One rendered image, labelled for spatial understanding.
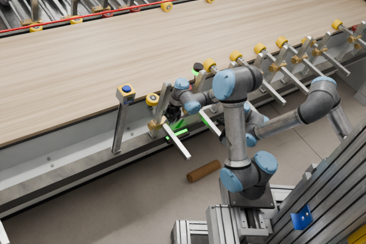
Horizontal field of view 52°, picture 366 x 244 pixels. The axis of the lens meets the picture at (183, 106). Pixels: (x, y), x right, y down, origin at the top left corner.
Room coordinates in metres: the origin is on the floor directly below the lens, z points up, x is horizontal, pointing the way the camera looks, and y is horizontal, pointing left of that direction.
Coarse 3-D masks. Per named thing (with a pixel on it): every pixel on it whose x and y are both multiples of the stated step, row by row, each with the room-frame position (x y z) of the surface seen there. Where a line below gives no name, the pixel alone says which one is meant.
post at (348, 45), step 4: (360, 24) 2.99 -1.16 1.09; (364, 24) 2.97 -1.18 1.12; (360, 28) 2.98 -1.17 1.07; (356, 32) 2.98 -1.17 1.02; (360, 32) 2.99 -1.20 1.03; (356, 36) 2.98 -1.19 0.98; (348, 44) 2.98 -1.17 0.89; (344, 48) 2.98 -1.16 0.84; (348, 48) 2.99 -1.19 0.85; (340, 52) 2.99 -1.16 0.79; (344, 52) 2.97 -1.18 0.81; (340, 56) 2.98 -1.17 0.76
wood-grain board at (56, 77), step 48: (240, 0) 3.07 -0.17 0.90; (288, 0) 3.37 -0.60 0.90; (336, 0) 3.71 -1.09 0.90; (0, 48) 1.55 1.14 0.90; (48, 48) 1.69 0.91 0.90; (96, 48) 1.84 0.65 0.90; (144, 48) 2.00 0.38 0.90; (192, 48) 2.18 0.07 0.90; (240, 48) 2.37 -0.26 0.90; (0, 96) 1.22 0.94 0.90; (48, 96) 1.33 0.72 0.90; (96, 96) 1.45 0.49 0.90; (144, 96) 1.58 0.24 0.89; (0, 144) 0.95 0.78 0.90
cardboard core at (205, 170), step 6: (210, 162) 1.91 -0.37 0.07; (216, 162) 1.92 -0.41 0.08; (198, 168) 1.82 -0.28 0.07; (204, 168) 1.83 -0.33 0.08; (210, 168) 1.85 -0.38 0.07; (216, 168) 1.88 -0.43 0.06; (192, 174) 1.73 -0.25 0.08; (198, 174) 1.76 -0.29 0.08; (204, 174) 1.79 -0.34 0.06; (192, 180) 1.70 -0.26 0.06
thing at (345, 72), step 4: (316, 44) 2.69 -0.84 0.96; (324, 52) 2.61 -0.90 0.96; (324, 56) 2.60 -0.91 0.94; (328, 56) 2.58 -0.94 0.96; (328, 60) 2.56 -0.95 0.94; (332, 60) 2.55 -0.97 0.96; (336, 60) 2.56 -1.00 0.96; (332, 64) 2.54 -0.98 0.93; (336, 64) 2.52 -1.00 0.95; (340, 64) 2.53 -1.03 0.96; (340, 68) 2.49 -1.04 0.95; (344, 68) 2.50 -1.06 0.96; (344, 72) 2.46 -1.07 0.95; (348, 72) 2.46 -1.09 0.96
